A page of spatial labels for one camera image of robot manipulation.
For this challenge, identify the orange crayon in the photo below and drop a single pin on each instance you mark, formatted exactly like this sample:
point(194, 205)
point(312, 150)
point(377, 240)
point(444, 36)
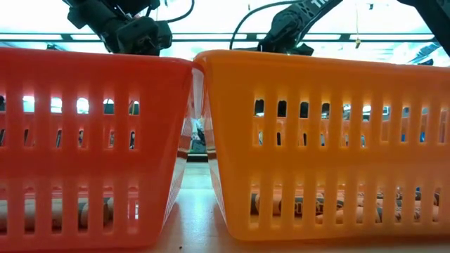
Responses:
point(255, 204)
point(362, 214)

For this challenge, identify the brown crayon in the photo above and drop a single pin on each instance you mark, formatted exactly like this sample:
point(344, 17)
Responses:
point(109, 207)
point(56, 219)

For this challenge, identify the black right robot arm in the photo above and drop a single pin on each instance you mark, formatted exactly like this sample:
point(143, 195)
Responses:
point(292, 24)

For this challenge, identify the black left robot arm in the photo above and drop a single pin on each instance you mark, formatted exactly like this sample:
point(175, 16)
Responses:
point(91, 17)

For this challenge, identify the orange slotted basket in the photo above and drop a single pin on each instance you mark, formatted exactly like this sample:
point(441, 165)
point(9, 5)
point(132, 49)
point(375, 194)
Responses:
point(316, 168)

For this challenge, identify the red slotted basket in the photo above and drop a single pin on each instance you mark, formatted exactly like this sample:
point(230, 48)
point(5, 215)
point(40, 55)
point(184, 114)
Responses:
point(88, 168)

